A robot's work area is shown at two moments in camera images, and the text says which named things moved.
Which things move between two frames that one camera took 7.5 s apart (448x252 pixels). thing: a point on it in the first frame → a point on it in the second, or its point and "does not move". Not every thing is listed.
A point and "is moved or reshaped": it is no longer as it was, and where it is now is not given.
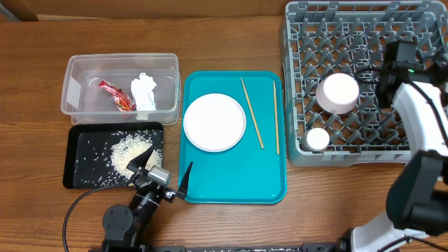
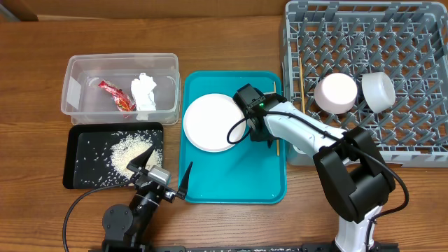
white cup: (316, 139) is moved or reshaped
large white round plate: (214, 122) does not move
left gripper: (170, 194) does not move
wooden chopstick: (254, 115) is moved or reshaped
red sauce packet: (124, 101) does not move
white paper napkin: (142, 89) does not move
